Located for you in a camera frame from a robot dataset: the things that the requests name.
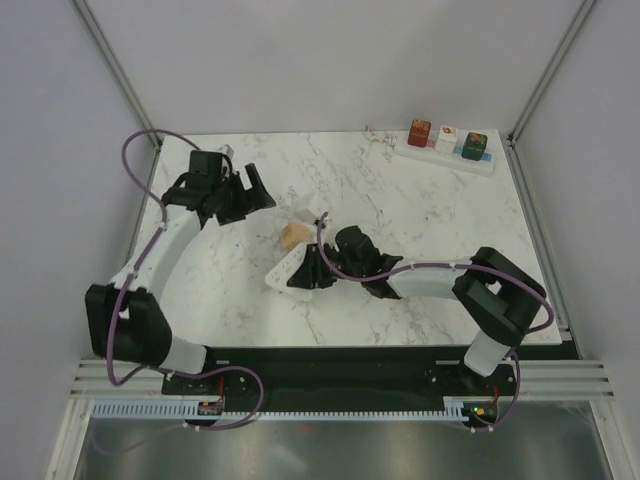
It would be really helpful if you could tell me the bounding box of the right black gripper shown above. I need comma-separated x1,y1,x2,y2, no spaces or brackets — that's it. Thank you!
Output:
289,241,365,288

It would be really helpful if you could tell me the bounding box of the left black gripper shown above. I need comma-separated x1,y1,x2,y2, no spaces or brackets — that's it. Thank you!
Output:
211,165,275,226

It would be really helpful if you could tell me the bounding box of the beige cube plug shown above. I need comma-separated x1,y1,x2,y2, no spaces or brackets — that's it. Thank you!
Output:
280,223,311,251

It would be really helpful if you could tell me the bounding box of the white cube plug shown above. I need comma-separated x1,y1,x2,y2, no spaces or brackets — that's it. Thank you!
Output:
434,125,459,155

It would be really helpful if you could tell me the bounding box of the green cube plug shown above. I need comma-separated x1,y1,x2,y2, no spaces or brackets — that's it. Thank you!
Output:
461,131,488,161

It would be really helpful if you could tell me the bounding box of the white cube socket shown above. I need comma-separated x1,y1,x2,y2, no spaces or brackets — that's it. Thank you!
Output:
293,193,328,224

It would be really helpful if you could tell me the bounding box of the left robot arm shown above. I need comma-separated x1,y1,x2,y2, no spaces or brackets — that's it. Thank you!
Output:
85,150,276,393

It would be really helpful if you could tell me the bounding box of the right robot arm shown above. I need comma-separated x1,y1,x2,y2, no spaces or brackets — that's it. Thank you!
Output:
285,226,554,394

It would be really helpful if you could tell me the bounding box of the red cube plug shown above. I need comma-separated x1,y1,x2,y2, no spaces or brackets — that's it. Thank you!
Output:
407,119,432,148

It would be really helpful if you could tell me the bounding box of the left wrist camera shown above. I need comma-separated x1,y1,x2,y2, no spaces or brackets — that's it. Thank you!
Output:
219,144,235,158

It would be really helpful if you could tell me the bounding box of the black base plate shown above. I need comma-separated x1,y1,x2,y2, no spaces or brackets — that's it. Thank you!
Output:
162,346,516,411

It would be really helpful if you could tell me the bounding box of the white cable duct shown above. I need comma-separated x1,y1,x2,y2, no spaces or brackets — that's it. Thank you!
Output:
91,399,468,422

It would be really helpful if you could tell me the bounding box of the aluminium frame rail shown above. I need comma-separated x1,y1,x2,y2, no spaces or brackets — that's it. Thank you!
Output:
70,360,614,401

